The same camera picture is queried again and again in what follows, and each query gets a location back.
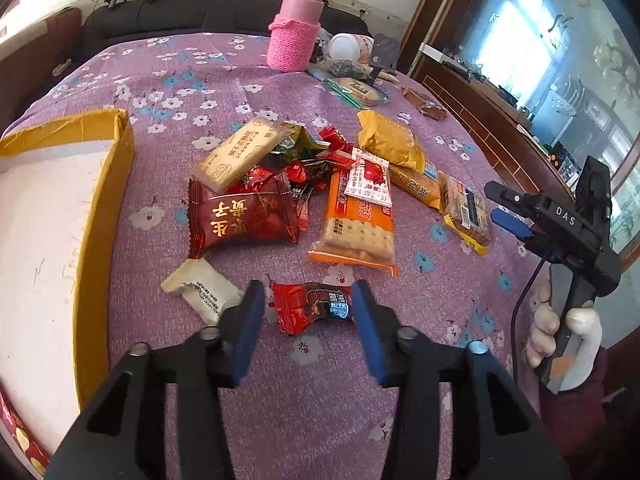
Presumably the person's right forearm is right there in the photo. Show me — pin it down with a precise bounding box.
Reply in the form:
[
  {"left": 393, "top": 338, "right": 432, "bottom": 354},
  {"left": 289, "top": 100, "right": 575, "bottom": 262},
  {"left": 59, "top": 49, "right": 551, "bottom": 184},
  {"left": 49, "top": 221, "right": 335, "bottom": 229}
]
[{"left": 537, "top": 347, "right": 628, "bottom": 480}]

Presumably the dark crumpled packet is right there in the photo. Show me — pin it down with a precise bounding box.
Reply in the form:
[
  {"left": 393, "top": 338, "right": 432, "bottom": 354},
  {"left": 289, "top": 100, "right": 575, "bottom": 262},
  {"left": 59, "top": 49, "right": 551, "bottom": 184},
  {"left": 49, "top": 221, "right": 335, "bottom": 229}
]
[{"left": 307, "top": 58, "right": 372, "bottom": 82}]

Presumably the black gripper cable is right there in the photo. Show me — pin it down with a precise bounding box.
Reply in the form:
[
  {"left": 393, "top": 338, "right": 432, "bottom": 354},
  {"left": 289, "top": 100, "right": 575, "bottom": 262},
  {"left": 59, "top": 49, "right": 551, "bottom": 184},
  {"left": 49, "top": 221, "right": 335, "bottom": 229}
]
[{"left": 510, "top": 255, "right": 547, "bottom": 376}]

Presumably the pile of small red packets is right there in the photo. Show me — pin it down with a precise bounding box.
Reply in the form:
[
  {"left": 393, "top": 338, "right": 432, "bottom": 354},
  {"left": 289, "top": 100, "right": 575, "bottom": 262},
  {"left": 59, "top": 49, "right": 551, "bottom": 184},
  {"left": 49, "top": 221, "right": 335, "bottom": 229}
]
[{"left": 239, "top": 126, "right": 357, "bottom": 233}]

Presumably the red patterned cloth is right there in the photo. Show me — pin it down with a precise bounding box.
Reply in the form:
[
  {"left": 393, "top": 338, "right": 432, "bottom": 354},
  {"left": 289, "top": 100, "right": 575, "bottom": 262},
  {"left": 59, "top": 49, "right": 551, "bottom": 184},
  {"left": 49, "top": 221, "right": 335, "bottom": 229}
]
[{"left": 0, "top": 385, "right": 52, "bottom": 477}]

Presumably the pink knitted sleeve thermos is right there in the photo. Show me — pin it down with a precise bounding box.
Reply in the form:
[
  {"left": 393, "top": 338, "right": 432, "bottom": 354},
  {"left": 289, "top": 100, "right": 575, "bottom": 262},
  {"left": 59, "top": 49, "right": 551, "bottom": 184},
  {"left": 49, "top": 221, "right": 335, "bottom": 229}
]
[{"left": 266, "top": 0, "right": 327, "bottom": 71}]

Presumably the small white snack packet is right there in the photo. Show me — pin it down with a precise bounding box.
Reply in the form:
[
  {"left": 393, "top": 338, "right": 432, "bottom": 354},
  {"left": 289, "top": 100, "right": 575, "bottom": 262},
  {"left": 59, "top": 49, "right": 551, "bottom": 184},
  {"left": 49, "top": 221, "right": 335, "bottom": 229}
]
[{"left": 160, "top": 258, "right": 246, "bottom": 326}]

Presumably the person's right hand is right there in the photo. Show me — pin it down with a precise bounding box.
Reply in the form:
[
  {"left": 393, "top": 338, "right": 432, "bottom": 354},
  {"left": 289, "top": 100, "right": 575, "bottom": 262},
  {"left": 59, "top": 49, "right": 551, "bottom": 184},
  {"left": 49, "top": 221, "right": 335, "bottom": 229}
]
[{"left": 524, "top": 284, "right": 602, "bottom": 396}]

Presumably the dark grey stand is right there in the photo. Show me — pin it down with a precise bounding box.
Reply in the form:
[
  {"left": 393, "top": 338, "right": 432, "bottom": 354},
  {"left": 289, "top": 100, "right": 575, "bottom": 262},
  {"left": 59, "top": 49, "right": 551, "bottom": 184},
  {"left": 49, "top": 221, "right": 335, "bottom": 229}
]
[{"left": 370, "top": 33, "right": 402, "bottom": 73}]

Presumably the black sofa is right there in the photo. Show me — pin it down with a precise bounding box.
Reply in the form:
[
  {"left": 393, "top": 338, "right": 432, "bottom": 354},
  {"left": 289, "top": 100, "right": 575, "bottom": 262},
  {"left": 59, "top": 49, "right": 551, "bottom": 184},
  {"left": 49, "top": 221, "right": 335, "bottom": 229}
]
[{"left": 81, "top": 0, "right": 372, "bottom": 58}]

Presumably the wooden television cabinet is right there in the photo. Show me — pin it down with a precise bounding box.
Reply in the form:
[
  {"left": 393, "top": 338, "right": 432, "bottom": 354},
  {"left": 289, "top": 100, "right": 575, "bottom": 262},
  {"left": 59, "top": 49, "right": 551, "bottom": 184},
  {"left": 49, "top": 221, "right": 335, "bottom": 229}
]
[{"left": 402, "top": 0, "right": 640, "bottom": 356}]

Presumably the white plastic jar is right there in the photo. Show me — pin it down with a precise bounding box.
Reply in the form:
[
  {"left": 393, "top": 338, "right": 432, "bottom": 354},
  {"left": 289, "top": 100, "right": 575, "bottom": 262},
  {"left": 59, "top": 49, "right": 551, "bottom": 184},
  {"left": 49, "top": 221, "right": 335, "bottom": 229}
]
[{"left": 327, "top": 32, "right": 376, "bottom": 64}]

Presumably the green white biscuit packet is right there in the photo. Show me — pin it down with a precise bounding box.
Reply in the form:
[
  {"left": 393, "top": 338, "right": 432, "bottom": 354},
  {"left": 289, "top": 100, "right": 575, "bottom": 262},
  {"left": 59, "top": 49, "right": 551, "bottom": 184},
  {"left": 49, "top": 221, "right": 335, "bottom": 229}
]
[{"left": 322, "top": 76, "right": 389, "bottom": 109}]

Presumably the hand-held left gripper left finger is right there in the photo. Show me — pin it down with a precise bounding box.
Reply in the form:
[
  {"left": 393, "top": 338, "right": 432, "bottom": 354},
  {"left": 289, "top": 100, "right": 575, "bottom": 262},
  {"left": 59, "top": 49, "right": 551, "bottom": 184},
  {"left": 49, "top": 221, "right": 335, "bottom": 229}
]
[{"left": 45, "top": 280, "right": 266, "bottom": 480}]

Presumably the brown chocolate wrapper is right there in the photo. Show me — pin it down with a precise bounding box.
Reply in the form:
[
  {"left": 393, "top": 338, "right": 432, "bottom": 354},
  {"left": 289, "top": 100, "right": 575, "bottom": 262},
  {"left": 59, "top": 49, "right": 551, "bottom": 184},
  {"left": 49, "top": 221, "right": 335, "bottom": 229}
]
[{"left": 402, "top": 87, "right": 449, "bottom": 121}]

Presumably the white red label packet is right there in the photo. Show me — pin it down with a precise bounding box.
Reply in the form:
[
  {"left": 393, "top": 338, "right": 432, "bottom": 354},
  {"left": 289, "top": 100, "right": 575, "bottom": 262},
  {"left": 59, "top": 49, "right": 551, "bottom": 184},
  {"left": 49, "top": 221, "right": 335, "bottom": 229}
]
[{"left": 342, "top": 147, "right": 392, "bottom": 212}]

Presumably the red black snack packet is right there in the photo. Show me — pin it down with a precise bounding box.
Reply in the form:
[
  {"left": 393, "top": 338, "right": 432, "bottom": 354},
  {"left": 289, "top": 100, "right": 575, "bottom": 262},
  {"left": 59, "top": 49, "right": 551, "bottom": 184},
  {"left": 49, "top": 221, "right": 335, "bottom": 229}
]
[{"left": 271, "top": 281, "right": 357, "bottom": 337}]

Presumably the yellow taped cardboard box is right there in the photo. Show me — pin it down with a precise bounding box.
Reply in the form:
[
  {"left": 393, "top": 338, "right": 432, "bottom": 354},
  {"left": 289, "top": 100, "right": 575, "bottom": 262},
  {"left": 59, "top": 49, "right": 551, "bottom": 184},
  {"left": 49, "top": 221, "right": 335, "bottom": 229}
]
[{"left": 0, "top": 108, "right": 136, "bottom": 461}]

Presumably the beige biscuit packet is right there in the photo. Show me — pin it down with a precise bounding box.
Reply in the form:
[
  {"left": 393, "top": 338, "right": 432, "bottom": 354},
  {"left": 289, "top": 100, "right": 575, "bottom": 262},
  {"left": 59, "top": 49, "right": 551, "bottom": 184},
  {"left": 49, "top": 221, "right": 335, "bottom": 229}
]
[{"left": 192, "top": 116, "right": 296, "bottom": 194}]

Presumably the green snack packet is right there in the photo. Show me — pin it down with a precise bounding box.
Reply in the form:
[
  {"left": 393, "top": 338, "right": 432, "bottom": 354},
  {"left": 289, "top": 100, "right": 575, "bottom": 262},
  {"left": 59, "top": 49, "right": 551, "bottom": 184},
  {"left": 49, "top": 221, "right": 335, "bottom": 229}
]
[{"left": 264, "top": 121, "right": 332, "bottom": 162}]

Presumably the reflective dark screen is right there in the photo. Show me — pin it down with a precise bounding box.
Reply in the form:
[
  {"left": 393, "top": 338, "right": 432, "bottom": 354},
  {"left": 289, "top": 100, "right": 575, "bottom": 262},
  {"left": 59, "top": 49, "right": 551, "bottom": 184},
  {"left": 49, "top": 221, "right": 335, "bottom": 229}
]
[{"left": 457, "top": 0, "right": 640, "bottom": 261}]

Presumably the clear brown cake packet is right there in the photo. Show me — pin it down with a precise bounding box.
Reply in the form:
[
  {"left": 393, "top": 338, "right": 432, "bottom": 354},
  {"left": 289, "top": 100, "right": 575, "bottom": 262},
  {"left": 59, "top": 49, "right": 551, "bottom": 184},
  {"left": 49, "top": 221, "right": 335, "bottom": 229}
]
[{"left": 437, "top": 170, "right": 494, "bottom": 257}]

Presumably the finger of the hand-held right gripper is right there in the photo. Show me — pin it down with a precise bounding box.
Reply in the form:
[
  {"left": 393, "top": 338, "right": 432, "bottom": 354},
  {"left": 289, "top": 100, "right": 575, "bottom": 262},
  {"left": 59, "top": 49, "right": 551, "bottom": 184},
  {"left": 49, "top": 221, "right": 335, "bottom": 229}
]
[
  {"left": 491, "top": 210, "right": 534, "bottom": 241},
  {"left": 484, "top": 181, "right": 541, "bottom": 213}
]

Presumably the dark red snack packet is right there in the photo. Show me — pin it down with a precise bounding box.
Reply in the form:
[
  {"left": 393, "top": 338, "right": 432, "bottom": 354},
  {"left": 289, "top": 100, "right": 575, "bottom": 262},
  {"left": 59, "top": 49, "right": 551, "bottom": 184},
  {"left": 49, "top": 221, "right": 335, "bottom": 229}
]
[{"left": 187, "top": 177, "right": 301, "bottom": 259}]

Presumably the orange cracker packet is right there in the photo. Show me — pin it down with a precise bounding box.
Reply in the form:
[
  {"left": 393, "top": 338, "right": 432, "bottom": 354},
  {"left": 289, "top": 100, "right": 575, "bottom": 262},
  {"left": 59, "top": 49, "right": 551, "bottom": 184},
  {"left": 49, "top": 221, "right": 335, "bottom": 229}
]
[{"left": 307, "top": 167, "right": 402, "bottom": 279}]

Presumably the plain yellow snack packet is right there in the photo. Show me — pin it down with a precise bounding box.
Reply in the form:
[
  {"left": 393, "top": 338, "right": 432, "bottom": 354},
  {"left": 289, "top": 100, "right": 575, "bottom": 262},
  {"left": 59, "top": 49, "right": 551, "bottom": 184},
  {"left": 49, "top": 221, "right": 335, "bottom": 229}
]
[{"left": 356, "top": 109, "right": 427, "bottom": 174}]

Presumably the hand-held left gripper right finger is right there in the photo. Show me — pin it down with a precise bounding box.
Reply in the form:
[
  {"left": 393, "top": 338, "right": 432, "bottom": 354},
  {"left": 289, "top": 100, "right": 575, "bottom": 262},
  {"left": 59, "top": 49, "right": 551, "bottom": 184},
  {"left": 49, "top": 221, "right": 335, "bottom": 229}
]
[{"left": 350, "top": 280, "right": 573, "bottom": 480}]

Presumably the orange yellow snack packet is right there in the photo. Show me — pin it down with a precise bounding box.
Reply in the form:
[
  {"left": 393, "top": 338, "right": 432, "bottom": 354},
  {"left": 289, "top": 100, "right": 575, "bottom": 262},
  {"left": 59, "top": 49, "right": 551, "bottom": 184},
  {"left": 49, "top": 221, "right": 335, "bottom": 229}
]
[{"left": 387, "top": 164, "right": 444, "bottom": 211}]

